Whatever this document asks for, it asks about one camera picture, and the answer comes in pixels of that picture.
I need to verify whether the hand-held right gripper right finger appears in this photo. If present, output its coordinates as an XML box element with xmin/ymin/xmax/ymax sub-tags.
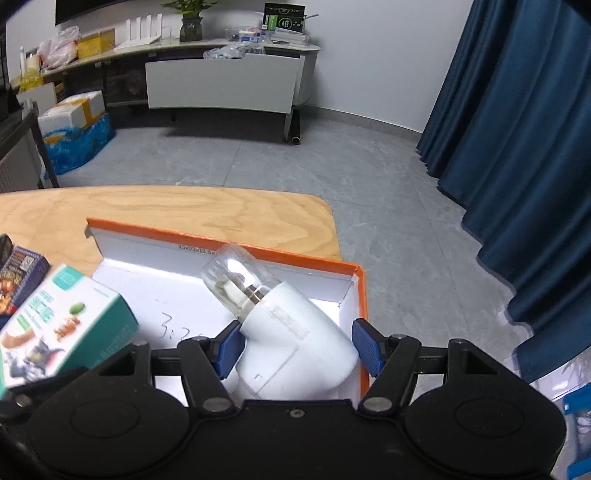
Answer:
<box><xmin>352</xmin><ymin>318</ymin><xmax>513</xmax><ymax>414</ymax></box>

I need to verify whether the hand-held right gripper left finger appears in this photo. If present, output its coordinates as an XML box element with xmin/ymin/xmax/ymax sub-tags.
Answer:
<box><xmin>88</xmin><ymin>320</ymin><xmax>246</xmax><ymax>414</ymax></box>

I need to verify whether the white vaporizer with clear bottle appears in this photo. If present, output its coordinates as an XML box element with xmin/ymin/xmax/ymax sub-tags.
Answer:
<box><xmin>201</xmin><ymin>244</ymin><xmax>359</xmax><ymax>400</ymax></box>

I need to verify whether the white tray orange rim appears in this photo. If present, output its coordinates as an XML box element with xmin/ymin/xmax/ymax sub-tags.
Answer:
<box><xmin>85</xmin><ymin>217</ymin><xmax>370</xmax><ymax>400</ymax></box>

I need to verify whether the teal printed carton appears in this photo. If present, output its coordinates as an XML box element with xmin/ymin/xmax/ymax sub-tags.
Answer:
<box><xmin>0</xmin><ymin>264</ymin><xmax>140</xmax><ymax>400</ymax></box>

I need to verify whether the dark purple printed small box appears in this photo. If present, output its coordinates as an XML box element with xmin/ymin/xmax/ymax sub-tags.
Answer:
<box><xmin>0</xmin><ymin>244</ymin><xmax>50</xmax><ymax>319</ymax></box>

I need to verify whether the clear bag with blue print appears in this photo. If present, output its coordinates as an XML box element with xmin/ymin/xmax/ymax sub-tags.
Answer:
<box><xmin>531</xmin><ymin>351</ymin><xmax>591</xmax><ymax>480</ymax></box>

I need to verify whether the blue curtain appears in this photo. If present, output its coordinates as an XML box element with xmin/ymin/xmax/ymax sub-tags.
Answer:
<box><xmin>416</xmin><ymin>0</ymin><xmax>591</xmax><ymax>384</ymax></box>

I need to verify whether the blue plastic bag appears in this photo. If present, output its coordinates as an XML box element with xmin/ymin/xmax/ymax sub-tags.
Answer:
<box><xmin>44</xmin><ymin>113</ymin><xmax>116</xmax><ymax>175</ymax></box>

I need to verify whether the white rolling table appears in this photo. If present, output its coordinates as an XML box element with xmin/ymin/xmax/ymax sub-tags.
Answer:
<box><xmin>144</xmin><ymin>52</ymin><xmax>306</xmax><ymax>145</ymax></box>

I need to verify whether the white foam box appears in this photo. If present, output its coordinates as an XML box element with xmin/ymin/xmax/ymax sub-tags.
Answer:
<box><xmin>37</xmin><ymin>91</ymin><xmax>106</xmax><ymax>136</ymax></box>

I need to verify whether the clear plastic bag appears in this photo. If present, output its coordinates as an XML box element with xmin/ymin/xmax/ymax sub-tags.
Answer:
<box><xmin>203</xmin><ymin>44</ymin><xmax>266</xmax><ymax>61</ymax></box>

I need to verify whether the white curved media console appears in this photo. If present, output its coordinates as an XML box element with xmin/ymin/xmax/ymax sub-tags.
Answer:
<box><xmin>9</xmin><ymin>28</ymin><xmax>321</xmax><ymax>121</ymax></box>

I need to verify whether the clear plastic container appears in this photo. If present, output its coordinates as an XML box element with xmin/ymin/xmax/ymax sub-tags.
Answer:
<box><xmin>226</xmin><ymin>27</ymin><xmax>269</xmax><ymax>43</ymax></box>

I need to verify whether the white router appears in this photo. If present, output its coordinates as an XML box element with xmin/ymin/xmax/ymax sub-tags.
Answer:
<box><xmin>113</xmin><ymin>13</ymin><xmax>174</xmax><ymax>51</ymax></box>

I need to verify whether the potted plant in dark pot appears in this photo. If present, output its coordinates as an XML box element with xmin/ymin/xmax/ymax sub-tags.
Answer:
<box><xmin>161</xmin><ymin>0</ymin><xmax>218</xmax><ymax>43</ymax></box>

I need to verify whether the yellow box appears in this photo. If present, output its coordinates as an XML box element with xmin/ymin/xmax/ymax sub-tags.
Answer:
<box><xmin>76</xmin><ymin>28</ymin><xmax>116</xmax><ymax>58</ymax></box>

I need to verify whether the green and black box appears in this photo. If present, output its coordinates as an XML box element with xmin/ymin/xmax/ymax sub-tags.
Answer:
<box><xmin>263</xmin><ymin>2</ymin><xmax>306</xmax><ymax>34</ymax></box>

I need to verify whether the yellow liquid bottle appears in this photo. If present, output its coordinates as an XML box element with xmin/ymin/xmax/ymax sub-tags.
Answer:
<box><xmin>18</xmin><ymin>46</ymin><xmax>44</xmax><ymax>90</ymax></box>

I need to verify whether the red and white plastic bag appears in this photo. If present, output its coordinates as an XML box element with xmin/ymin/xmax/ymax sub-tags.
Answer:
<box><xmin>37</xmin><ymin>26</ymin><xmax>81</xmax><ymax>70</ymax></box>

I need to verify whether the black metal frame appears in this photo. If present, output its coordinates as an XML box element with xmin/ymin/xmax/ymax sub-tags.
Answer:
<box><xmin>0</xmin><ymin>102</ymin><xmax>60</xmax><ymax>195</ymax></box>

